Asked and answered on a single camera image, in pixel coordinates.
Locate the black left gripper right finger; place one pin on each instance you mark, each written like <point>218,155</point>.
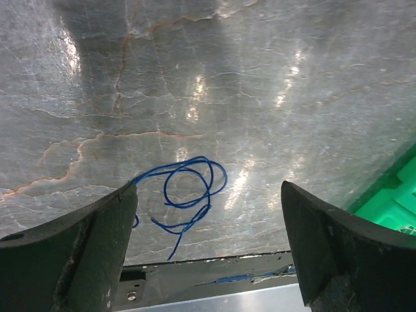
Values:
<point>344,262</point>

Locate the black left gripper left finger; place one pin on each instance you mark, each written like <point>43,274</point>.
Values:
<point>72,263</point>

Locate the green compartment bin tray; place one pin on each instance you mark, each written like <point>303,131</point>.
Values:
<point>393,206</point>

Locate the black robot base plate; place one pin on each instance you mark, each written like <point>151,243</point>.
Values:
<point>170,282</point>

